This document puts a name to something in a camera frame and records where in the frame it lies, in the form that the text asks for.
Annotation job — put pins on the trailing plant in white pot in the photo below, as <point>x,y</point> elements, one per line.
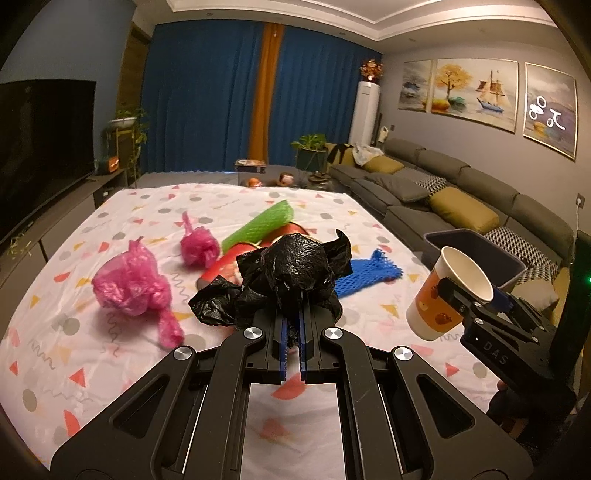
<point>123,121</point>

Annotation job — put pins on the black cloth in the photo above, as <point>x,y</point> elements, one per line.
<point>341,152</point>

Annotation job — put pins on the orange curtain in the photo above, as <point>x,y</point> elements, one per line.
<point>264,92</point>

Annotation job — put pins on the small pink plastic bag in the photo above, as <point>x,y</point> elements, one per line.
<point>198,247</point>

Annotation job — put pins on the grey television cabinet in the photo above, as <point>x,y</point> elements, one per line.
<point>69,217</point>

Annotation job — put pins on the blue foam net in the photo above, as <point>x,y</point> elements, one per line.
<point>364,277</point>

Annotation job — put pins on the large olive pillow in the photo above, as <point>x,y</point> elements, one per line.
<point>461,207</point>

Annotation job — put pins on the large pink plastic bag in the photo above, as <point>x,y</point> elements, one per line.
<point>129,286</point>

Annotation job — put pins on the white patterned cloth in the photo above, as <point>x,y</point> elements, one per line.
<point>138,207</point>

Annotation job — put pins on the printed paper cup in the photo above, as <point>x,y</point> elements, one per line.
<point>429,309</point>

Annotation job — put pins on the painting with light glare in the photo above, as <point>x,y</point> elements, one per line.
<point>549,110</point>

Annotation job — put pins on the orange toy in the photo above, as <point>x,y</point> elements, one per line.
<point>254,182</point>

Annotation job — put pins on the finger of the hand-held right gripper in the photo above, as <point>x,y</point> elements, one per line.
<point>455,297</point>
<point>501,302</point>

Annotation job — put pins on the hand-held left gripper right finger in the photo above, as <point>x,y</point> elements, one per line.
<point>304,350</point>

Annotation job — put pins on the white standing air conditioner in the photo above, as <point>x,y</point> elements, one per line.
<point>364,113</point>

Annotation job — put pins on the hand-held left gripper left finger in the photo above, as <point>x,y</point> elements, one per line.
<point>283,350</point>

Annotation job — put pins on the brown wooden door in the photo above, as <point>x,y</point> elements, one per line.
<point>134,69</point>

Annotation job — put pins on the green foam net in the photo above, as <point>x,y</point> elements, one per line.
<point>263,221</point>

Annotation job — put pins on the red printed box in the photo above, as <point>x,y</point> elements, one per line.
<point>220,271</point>

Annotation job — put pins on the dark coffee table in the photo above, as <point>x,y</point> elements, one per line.
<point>272,177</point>

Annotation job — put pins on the black plastic bag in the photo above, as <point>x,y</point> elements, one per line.
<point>291,263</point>

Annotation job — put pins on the small black white patterned pillow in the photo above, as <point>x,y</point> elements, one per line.
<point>430,183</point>

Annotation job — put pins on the blue curtain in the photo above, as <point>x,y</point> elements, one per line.
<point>323,92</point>
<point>198,97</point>

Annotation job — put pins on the grey bin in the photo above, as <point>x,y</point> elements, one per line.
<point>503,263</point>

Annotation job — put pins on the flat colourful box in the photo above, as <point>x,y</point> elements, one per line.
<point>250,166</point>

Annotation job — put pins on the small seascape painting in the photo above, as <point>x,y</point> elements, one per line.
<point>415,85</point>

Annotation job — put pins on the grey pillow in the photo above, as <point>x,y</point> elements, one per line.
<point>397,190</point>

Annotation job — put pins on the grey sofa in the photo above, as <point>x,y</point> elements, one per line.
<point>485,184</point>

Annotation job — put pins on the potted plant in dark pot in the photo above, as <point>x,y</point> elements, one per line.
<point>309,154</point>

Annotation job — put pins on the wide sailing ship painting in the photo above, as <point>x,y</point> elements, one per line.
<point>475,92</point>

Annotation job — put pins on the small olive pillow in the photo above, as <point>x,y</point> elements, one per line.
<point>383,165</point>

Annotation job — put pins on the black television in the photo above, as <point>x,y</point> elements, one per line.
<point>41,147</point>

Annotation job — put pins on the gold plant stand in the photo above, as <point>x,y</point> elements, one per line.
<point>111,147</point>

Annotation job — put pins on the orange flower decoration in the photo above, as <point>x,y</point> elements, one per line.
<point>371,70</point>

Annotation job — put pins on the round head figurine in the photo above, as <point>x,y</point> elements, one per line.
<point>286,178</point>

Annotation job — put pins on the large black white patterned pillow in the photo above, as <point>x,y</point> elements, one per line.
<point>526,251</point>

